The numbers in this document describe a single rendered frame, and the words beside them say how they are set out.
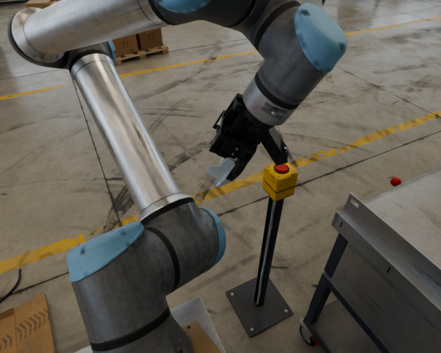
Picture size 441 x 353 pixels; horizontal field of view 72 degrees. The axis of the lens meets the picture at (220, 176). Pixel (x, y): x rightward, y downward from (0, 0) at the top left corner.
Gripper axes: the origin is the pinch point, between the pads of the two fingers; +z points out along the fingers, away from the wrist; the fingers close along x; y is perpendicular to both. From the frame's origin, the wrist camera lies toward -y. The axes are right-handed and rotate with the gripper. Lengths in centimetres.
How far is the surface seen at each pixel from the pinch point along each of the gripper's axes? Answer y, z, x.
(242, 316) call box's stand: -57, 92, 1
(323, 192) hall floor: -113, 81, -92
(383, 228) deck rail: -45.7, -3.4, 0.6
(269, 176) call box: -22.0, 14.1, -19.1
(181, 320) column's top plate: -5.3, 29.3, 24.7
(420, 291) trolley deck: -51, -4, 16
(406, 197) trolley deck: -62, -3, -16
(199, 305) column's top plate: -9.1, 28.1, 20.4
